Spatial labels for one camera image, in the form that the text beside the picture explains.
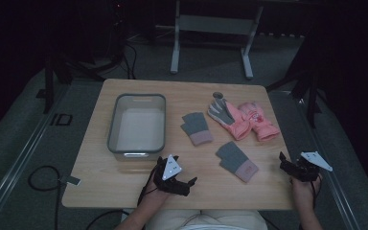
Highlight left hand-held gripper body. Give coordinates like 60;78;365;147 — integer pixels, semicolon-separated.
152;154;189;196

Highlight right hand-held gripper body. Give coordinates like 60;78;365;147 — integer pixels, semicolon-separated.
288;150;334;183

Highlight pink glove with print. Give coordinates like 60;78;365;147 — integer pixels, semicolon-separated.
239;101;281;143

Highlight large grey pink sock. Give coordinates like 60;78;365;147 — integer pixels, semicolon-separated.
216;141;260;183

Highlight small grey pink sock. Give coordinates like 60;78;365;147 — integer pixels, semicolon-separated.
180;111;214;147

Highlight grey plastic bin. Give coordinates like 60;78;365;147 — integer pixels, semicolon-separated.
106;93;167;162

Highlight pink glove with grey palm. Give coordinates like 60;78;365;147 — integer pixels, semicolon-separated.
207;97;253;142

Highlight person's left hand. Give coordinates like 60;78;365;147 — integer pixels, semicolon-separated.
143;178;171;209

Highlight person's right hand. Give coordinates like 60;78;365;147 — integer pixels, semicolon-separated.
290;176;322;206

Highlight person's light trousers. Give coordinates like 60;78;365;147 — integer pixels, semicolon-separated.
146;209;268;230

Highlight black stand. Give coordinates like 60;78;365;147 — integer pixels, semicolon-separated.
265;18;331;129
35;0;127;115

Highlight small grey tag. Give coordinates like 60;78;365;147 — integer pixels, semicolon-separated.
58;174;81;187

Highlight right hand-held gripper cable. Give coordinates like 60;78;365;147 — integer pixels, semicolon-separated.
310;176;323;209

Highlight hand-held gripper cable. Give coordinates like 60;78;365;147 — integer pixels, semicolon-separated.
136;166;159;206
310;176;323;209

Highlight left hand-held gripper cable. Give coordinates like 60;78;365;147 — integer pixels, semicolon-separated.
136;166;159;206

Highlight metal floor rail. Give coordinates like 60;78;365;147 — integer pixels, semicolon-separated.
0;85;72;230
287;91;362;230

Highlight thin black cable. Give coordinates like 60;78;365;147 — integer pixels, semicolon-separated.
85;208;132;230

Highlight black floor cable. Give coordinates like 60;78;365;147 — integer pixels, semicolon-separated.
27;165;62;230

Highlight white desk frame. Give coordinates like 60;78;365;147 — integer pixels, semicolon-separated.
170;0;265;81

